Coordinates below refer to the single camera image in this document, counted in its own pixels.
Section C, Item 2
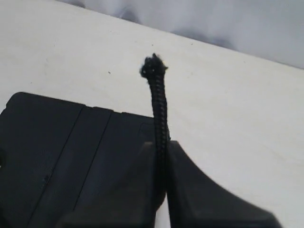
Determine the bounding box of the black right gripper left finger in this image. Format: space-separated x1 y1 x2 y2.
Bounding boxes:
60 142 166 228

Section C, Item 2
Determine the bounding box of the black braided rope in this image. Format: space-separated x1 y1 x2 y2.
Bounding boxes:
139 52 172 214

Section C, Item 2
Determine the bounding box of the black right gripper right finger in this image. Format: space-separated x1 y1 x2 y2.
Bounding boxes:
167 141 281 228

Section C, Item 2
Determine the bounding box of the black plastic carrying case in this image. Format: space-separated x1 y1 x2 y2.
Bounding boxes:
0 92 154 228

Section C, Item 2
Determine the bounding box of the white backdrop curtain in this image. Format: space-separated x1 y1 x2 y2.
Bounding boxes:
69 0 304 69

